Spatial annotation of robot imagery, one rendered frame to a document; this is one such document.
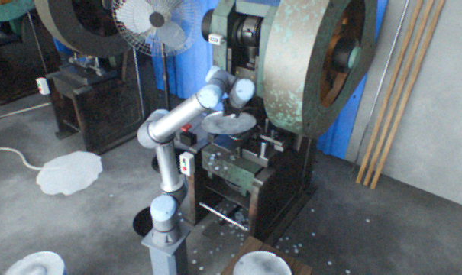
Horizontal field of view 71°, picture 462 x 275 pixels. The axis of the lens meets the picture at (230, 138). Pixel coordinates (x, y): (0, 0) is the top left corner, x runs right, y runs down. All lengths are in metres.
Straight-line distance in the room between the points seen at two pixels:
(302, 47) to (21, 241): 2.20
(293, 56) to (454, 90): 1.73
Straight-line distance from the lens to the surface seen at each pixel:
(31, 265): 2.08
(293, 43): 1.24
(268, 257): 1.80
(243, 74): 1.79
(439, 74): 2.76
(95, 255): 2.39
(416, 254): 2.62
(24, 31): 4.62
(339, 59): 1.53
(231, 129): 1.76
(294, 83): 1.26
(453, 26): 2.68
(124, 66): 3.17
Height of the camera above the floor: 1.81
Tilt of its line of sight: 33 degrees down
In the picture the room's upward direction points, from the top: 2 degrees clockwise
